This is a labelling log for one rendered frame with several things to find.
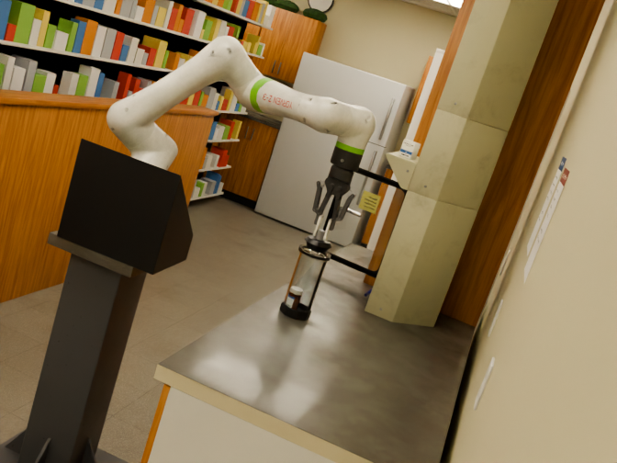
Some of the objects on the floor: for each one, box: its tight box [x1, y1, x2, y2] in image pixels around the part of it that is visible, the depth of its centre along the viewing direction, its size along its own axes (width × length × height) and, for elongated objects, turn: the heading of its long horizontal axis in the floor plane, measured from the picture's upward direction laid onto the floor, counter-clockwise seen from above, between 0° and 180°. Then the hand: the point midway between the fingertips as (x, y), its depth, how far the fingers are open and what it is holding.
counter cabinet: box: [140, 384, 336, 463], centre depth 276 cm, size 67×205×90 cm, turn 110°
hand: (322, 227), depth 234 cm, fingers closed on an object, 3 cm apart
